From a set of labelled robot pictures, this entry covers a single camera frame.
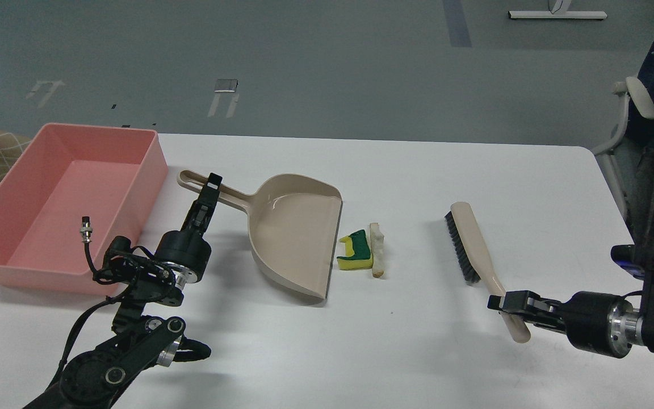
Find pink plastic bin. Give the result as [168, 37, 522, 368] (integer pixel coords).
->
[0, 123, 168, 295]

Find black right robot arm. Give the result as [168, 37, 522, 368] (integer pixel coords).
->
[488, 237, 654, 359]

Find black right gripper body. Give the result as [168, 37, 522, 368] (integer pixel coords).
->
[556, 291, 643, 359]

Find white office chair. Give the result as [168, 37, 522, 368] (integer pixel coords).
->
[591, 77, 654, 220]

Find silver floor outlet plate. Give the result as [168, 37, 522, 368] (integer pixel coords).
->
[213, 78, 239, 94]

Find beige plastic dustpan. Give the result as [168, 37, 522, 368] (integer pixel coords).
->
[177, 169, 343, 301]

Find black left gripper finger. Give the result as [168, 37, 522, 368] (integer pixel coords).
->
[199, 173, 223, 233]
[182, 198, 208, 233]

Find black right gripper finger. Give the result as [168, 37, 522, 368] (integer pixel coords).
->
[499, 312, 566, 341]
[487, 290, 561, 316]

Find beige hand brush black bristles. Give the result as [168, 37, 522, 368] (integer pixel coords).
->
[444, 202, 532, 344]

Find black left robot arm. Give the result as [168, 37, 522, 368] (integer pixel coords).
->
[28, 173, 221, 408]

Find yellow green sponge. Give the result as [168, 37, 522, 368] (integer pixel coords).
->
[336, 229, 374, 271]

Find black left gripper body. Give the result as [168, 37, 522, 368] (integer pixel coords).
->
[154, 229, 211, 283]

